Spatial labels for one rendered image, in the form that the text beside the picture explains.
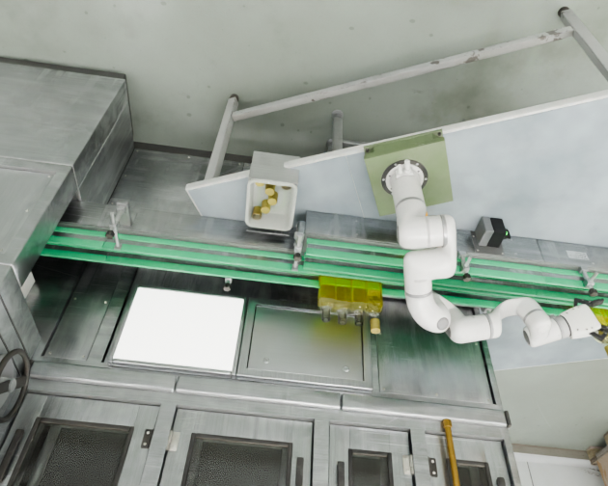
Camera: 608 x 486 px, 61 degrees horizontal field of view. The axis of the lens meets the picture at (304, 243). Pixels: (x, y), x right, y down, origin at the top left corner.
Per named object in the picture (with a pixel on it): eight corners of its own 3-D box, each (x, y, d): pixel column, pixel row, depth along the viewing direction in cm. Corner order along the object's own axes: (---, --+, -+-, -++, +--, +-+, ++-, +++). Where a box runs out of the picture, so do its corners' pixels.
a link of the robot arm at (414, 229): (392, 199, 161) (398, 233, 150) (434, 194, 160) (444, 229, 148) (393, 221, 168) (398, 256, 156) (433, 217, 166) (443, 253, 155)
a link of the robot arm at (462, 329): (492, 301, 163) (472, 280, 177) (427, 310, 161) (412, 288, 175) (490, 344, 169) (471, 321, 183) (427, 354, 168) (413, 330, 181)
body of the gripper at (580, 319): (552, 320, 182) (583, 310, 182) (567, 345, 176) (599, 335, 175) (555, 309, 177) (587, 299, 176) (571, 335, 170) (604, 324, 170)
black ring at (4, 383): (21, 370, 167) (-10, 434, 151) (3, 332, 152) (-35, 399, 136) (37, 372, 167) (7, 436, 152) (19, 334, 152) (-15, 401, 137)
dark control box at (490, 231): (474, 229, 199) (478, 245, 193) (481, 214, 194) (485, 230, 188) (494, 232, 200) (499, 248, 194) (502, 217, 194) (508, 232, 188)
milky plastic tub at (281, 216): (247, 210, 198) (244, 227, 191) (250, 163, 182) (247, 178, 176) (292, 216, 198) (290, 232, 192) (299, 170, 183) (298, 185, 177)
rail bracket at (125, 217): (124, 215, 198) (106, 257, 182) (120, 180, 186) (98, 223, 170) (138, 216, 198) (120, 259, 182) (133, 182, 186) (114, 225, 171)
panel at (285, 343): (135, 288, 198) (107, 365, 174) (135, 283, 196) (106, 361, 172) (367, 314, 203) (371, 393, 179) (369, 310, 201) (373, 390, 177)
